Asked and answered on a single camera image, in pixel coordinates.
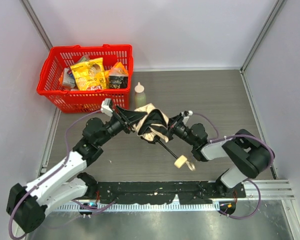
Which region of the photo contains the cream folding umbrella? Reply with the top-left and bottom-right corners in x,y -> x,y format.
132,103 -> 196,171

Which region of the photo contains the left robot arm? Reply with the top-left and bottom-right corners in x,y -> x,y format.
6,101 -> 147,240

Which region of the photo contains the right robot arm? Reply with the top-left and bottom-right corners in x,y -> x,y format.
168,112 -> 275,197

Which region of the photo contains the clear plastic bottle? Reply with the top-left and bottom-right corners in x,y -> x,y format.
134,82 -> 147,109

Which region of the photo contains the black snack packet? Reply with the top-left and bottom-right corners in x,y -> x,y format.
108,72 -> 128,89

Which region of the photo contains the orange snack bag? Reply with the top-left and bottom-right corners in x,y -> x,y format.
104,62 -> 129,77

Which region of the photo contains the yellow snack bag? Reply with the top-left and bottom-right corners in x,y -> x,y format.
70,57 -> 108,91

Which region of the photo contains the red plastic shopping basket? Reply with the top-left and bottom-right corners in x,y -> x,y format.
36,44 -> 134,113

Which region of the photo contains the grey box in basket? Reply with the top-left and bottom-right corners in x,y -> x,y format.
59,67 -> 76,89

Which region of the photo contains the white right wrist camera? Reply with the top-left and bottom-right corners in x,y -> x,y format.
181,110 -> 194,124

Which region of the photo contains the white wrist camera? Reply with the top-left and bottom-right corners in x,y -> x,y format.
100,98 -> 114,117
181,110 -> 194,124

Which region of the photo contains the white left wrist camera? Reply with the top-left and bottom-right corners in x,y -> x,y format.
100,98 -> 114,117

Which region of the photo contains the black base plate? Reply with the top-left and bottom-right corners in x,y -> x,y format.
74,181 -> 246,205

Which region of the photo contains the grey slotted cable duct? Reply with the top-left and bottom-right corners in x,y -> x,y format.
54,201 -> 220,213

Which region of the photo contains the grey wall corner profile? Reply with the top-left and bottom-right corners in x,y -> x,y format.
20,0 -> 53,50

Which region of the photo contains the right wall corner profile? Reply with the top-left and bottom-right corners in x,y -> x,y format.
240,0 -> 287,74

